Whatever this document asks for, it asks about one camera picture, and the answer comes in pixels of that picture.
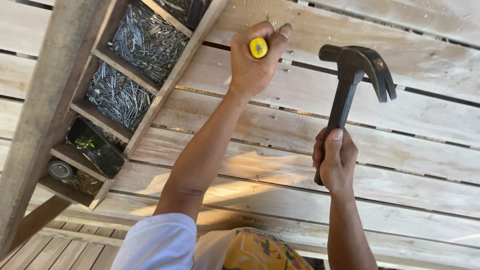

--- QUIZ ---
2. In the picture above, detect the person's right hand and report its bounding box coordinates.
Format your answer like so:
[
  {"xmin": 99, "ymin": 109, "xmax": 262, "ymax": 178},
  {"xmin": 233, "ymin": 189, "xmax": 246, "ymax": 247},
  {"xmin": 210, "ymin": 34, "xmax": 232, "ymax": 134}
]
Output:
[{"xmin": 312, "ymin": 128, "xmax": 359, "ymax": 193}]

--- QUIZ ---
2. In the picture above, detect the person's left hand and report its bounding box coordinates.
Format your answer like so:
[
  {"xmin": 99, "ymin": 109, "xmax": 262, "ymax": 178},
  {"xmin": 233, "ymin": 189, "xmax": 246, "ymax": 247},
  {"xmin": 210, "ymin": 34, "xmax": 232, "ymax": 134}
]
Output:
[{"xmin": 228, "ymin": 20, "xmax": 292, "ymax": 102}]

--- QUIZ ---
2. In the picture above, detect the yellow-handled punch tool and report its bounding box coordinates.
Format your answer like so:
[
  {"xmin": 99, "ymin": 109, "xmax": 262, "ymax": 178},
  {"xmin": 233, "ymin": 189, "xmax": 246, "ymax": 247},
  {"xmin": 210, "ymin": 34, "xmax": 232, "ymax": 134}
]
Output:
[{"xmin": 249, "ymin": 37, "xmax": 269, "ymax": 59}]

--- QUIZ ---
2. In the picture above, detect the dark steel claw hammer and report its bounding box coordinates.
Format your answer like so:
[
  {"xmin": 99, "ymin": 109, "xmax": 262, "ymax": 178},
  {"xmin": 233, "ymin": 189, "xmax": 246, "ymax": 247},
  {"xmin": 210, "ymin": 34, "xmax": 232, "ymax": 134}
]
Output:
[{"xmin": 314, "ymin": 44, "xmax": 397, "ymax": 186}]

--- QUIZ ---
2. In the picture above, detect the pale wooden plank panel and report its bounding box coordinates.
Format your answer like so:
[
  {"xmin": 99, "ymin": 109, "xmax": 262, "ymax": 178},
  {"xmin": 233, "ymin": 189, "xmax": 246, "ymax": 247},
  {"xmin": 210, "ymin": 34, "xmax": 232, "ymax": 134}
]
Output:
[{"xmin": 0, "ymin": 0, "xmax": 480, "ymax": 270}]

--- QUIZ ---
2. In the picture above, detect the dark metal tool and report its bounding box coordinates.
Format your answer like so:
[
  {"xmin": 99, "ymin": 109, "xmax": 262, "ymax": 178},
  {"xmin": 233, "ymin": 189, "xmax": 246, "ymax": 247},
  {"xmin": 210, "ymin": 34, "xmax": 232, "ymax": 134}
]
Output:
[{"xmin": 185, "ymin": 0, "xmax": 211, "ymax": 31}]

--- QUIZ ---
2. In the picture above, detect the wooden compartment nail box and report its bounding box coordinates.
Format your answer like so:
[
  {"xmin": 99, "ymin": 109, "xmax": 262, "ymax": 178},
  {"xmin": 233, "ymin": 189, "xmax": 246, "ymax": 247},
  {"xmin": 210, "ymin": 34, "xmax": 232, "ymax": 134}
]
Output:
[{"xmin": 37, "ymin": 0, "xmax": 229, "ymax": 211}]

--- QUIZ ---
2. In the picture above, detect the pile of steel nails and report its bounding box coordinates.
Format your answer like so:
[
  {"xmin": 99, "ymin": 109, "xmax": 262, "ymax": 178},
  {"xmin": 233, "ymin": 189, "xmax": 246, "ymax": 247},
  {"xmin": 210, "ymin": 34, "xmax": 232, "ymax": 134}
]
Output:
[
  {"xmin": 64, "ymin": 169, "xmax": 104, "ymax": 196},
  {"xmin": 108, "ymin": 1, "xmax": 189, "ymax": 86},
  {"xmin": 155, "ymin": 0, "xmax": 193, "ymax": 24},
  {"xmin": 85, "ymin": 61, "xmax": 155, "ymax": 131}
]

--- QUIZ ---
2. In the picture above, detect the black smartphone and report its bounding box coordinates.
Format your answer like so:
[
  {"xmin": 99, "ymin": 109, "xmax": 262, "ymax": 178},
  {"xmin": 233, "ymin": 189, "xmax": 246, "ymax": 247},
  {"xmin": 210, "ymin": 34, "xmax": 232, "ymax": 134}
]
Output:
[{"xmin": 65, "ymin": 115, "xmax": 129, "ymax": 181}]

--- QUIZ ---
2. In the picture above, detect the white printed t-shirt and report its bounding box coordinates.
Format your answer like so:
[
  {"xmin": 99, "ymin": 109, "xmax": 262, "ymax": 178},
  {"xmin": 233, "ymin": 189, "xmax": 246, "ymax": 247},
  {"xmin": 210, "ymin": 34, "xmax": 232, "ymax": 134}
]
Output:
[{"xmin": 110, "ymin": 213, "xmax": 315, "ymax": 270}]

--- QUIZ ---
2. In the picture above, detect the thick wooden beam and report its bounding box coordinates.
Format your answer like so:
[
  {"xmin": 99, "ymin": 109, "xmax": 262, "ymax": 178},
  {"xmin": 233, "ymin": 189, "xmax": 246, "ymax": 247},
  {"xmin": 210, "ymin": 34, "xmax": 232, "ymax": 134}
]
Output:
[{"xmin": 0, "ymin": 0, "xmax": 118, "ymax": 260}]

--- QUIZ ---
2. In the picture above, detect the grey tape roll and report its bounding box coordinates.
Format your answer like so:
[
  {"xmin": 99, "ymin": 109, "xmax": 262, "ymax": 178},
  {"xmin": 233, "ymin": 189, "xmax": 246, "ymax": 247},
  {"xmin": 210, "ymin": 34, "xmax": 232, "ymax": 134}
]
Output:
[{"xmin": 46, "ymin": 159, "xmax": 75, "ymax": 182}]

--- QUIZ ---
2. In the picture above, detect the wooden slat deck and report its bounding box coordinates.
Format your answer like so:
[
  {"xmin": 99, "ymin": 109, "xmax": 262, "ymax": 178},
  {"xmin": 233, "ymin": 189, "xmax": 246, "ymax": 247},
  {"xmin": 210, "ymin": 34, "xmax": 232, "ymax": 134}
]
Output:
[{"xmin": 0, "ymin": 220, "xmax": 129, "ymax": 270}]

